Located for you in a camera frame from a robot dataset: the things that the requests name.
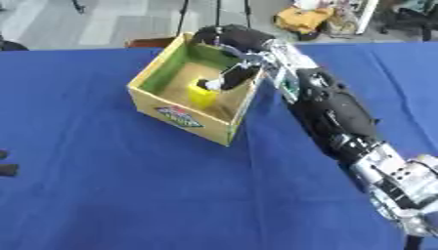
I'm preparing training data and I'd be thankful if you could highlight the tan cardboard box green inside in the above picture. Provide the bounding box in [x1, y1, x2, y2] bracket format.
[124, 31, 269, 146]

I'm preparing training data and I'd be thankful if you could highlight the black tripod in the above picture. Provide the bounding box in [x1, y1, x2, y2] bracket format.
[172, 0, 253, 37]

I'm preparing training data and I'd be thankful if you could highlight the yellow block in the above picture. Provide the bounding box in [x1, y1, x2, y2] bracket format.
[185, 77, 223, 109]

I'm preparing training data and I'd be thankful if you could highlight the yellow bag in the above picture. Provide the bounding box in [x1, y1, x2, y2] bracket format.
[272, 5, 337, 36]

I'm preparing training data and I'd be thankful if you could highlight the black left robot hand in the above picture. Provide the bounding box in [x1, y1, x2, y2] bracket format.
[0, 148, 22, 179]

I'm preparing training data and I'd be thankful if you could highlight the black chair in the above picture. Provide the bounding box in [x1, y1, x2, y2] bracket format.
[376, 0, 438, 43]

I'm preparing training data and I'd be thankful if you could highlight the brown wooden stool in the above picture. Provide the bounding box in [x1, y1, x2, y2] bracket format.
[123, 36, 178, 49]

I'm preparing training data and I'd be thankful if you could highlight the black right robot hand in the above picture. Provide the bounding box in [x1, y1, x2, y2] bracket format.
[190, 22, 280, 93]

